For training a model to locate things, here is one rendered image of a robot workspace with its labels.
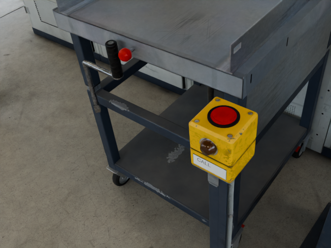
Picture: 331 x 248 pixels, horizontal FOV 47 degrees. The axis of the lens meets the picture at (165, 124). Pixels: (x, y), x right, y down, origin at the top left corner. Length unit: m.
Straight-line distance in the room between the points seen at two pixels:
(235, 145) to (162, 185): 0.88
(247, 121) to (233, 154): 0.05
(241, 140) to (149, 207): 1.05
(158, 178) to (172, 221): 0.20
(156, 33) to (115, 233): 0.86
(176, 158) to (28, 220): 0.66
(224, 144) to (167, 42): 0.42
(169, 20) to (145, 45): 0.12
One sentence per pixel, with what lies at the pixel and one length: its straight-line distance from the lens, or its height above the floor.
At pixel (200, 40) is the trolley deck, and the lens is 0.91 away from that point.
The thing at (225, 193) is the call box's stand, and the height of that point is 0.74.
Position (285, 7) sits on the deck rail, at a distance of 0.97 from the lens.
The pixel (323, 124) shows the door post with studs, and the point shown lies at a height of 0.17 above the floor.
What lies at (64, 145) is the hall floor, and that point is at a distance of 1.92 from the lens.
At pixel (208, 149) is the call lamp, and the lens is 0.57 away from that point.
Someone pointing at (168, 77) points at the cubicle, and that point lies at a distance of 2.03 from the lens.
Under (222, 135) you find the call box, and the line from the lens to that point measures 0.56.
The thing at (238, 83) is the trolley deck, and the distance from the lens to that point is 0.80.
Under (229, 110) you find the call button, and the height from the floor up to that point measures 0.91.
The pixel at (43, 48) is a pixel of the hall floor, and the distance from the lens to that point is 2.73.
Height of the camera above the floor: 1.29
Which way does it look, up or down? 43 degrees down
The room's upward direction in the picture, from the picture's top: 7 degrees counter-clockwise
